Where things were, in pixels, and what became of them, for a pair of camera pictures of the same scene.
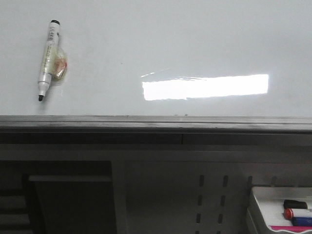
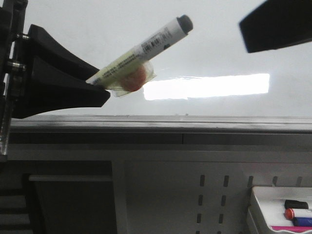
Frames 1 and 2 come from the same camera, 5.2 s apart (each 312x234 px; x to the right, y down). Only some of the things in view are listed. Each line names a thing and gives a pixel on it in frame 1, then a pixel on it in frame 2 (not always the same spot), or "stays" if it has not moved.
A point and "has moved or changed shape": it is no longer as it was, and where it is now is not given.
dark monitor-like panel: x=76 y=204 stays
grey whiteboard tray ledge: x=156 y=129 stays
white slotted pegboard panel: x=194 y=197 stays
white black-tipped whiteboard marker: x=54 y=63 has moved or changed shape
